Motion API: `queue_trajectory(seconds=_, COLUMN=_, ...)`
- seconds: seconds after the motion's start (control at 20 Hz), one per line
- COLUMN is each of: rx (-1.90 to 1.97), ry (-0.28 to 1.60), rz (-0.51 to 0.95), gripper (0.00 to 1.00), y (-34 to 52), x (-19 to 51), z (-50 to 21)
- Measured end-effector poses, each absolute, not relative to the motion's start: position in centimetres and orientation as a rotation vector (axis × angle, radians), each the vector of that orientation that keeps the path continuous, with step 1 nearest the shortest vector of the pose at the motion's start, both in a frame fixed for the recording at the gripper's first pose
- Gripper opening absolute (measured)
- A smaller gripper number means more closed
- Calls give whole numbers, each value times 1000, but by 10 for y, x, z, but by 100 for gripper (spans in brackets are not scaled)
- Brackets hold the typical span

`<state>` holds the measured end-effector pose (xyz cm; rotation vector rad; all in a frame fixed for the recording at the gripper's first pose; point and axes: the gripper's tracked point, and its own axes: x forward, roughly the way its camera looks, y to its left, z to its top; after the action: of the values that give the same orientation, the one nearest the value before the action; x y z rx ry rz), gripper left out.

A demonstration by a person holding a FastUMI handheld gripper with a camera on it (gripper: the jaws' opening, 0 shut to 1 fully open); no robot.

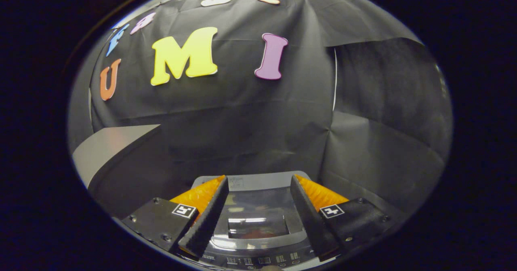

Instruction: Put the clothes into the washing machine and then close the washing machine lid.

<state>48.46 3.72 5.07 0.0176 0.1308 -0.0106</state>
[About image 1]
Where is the grey cabinet with dark top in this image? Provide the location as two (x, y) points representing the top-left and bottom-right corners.
(72, 124), (190, 219)

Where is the dark grey washing machine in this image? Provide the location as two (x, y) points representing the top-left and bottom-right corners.
(190, 171), (324, 271)

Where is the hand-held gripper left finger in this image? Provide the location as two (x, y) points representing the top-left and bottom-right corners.
(121, 175), (229, 258)

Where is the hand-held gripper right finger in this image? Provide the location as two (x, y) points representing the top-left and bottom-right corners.
(290, 174), (393, 262)

